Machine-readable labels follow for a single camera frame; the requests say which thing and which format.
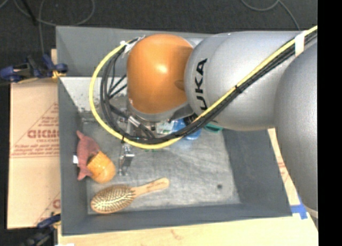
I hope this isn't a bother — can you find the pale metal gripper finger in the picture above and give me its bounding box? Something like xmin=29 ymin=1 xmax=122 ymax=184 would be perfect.
xmin=125 ymin=145 xmax=136 ymax=170
xmin=118 ymin=146 xmax=126 ymax=177

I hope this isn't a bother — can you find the wooden hairbrush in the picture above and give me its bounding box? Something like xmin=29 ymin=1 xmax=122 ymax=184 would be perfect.
xmin=90 ymin=177 xmax=170 ymax=215

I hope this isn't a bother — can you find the pink toy shark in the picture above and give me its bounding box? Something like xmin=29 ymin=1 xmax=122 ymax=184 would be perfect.
xmin=73 ymin=130 xmax=102 ymax=181

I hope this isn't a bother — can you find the blue plastic object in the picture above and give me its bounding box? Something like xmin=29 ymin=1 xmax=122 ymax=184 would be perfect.
xmin=175 ymin=118 xmax=203 ymax=141

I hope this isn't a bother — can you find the grey metal bin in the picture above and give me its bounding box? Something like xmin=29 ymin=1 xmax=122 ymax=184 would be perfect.
xmin=55 ymin=25 xmax=304 ymax=236

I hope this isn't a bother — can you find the teal plastic object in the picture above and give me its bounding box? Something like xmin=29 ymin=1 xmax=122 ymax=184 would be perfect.
xmin=204 ymin=123 xmax=223 ymax=134

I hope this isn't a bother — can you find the brown cardboard board, red print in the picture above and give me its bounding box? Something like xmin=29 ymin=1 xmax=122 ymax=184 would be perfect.
xmin=6 ymin=78 xmax=62 ymax=230

